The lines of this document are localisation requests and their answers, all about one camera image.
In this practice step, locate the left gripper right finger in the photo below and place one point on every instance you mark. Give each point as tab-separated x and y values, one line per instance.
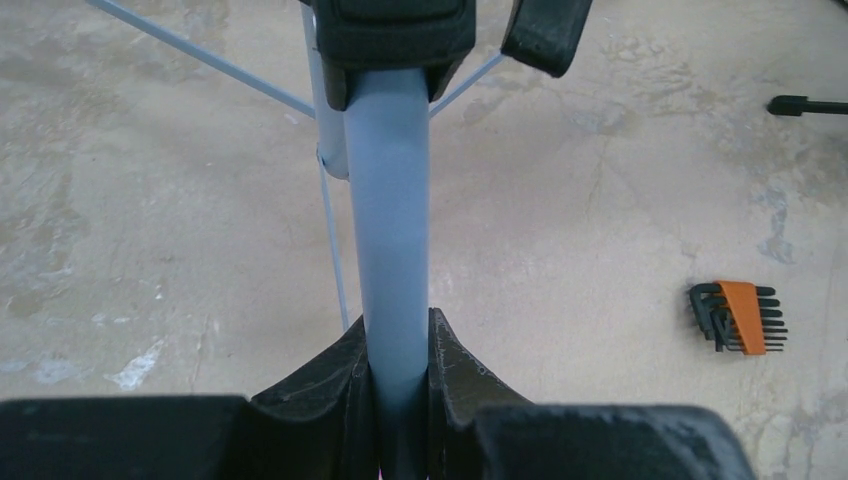
480	428

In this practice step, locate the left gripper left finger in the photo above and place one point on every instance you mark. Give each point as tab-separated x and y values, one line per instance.
317	423

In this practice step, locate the blue music stand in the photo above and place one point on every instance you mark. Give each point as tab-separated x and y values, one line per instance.
382	69

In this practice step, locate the black tripod shock-mount stand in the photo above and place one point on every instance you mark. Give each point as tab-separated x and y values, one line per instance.
796	106

